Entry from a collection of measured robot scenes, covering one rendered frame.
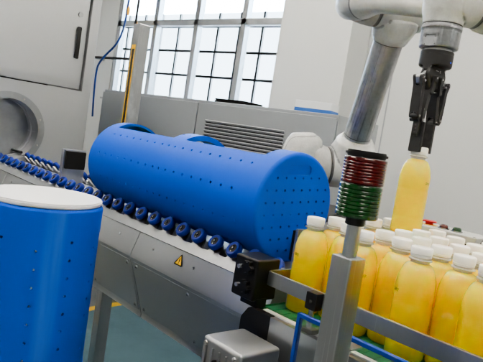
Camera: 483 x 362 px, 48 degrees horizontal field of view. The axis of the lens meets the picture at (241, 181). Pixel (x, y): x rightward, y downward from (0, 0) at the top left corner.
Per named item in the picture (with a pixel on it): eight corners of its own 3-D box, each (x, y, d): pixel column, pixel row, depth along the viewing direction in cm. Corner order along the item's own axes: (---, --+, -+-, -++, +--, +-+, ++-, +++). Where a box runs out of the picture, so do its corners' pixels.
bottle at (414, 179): (384, 228, 130) (397, 151, 129) (399, 228, 135) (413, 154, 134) (410, 235, 125) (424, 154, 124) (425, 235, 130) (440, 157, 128)
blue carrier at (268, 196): (152, 197, 214) (159, 125, 211) (323, 257, 150) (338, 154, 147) (83, 199, 195) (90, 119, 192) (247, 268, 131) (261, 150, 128)
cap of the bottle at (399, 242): (412, 251, 104) (414, 243, 104) (392, 248, 105) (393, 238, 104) (410, 248, 108) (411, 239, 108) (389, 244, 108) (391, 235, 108)
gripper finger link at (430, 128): (422, 123, 130) (424, 123, 131) (417, 152, 131) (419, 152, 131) (434, 124, 128) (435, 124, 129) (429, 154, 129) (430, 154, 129)
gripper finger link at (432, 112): (425, 77, 129) (429, 77, 130) (422, 124, 131) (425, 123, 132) (441, 77, 126) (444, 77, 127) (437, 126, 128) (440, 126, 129)
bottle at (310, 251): (305, 303, 124) (319, 223, 122) (323, 314, 118) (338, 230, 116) (279, 303, 121) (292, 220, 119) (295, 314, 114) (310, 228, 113)
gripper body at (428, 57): (432, 54, 132) (425, 93, 133) (413, 47, 127) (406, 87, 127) (461, 54, 127) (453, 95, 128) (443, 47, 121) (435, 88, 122)
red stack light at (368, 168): (356, 181, 86) (361, 156, 86) (392, 188, 81) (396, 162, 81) (331, 179, 82) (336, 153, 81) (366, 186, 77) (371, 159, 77)
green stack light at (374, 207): (351, 212, 87) (356, 182, 86) (386, 221, 82) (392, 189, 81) (325, 212, 82) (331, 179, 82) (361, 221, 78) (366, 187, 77)
